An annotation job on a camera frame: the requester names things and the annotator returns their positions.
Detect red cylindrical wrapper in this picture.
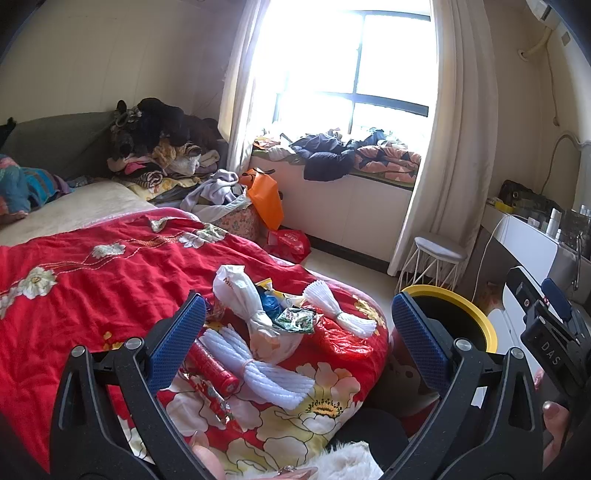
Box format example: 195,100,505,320
185,340,240,398

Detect white foam net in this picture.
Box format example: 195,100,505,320
303,280,377,339
199,327,315,410

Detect white plastic bag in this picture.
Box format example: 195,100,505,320
212,265,304,365

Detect red plastic bag trash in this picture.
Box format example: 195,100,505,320
294,317,389,372

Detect yellow rim trash bin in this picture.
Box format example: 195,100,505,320
385,285,498,417

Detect right hand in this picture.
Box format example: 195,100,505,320
533,368,574,471

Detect left hand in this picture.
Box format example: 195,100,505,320
190,434,318,480

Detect red floral quilt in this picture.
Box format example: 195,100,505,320
1,210,387,471

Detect white dresser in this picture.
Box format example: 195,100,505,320
481,205,590,353

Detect green snack packet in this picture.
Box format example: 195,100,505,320
273,307,321,334

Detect floral laundry basket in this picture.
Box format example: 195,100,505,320
213,205,263,243

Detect cream curtain right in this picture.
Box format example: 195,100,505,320
388,1,499,276

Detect cream curtain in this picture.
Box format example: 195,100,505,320
388,1,499,276
217,1,270,174

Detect red bag on floor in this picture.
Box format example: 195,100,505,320
264,229,311,264

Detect orange paper bag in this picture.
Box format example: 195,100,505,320
239,168,284,231

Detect pile of clothes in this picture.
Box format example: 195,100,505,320
107,97,228,203

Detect clothes on window sill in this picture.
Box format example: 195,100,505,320
252,129,422,189

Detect cream curtain left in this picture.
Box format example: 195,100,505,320
217,1,270,174

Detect white wire stool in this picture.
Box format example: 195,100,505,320
396,233,467,293

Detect white cable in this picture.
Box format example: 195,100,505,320
469,214,509,303

